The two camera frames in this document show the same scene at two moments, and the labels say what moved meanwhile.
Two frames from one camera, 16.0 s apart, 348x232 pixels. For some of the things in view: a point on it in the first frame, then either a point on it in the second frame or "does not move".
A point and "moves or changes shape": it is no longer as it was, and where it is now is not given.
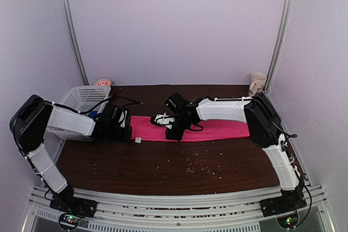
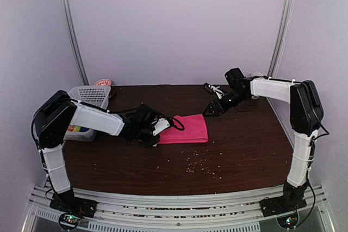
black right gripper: x=176 y=136 → x=213 y=104
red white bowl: x=104 y=82 does not move
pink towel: x=143 y=128 moves or changes shape
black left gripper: x=126 y=136 → x=149 y=143
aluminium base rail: x=124 y=213 does not move
